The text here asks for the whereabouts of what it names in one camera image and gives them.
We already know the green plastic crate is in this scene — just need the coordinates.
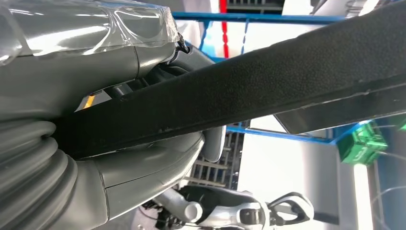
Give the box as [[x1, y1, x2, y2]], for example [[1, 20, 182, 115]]
[[336, 122, 389, 166]]

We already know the silver and black humanoid robot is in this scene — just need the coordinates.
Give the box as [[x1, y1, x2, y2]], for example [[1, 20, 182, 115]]
[[138, 184, 315, 230]]

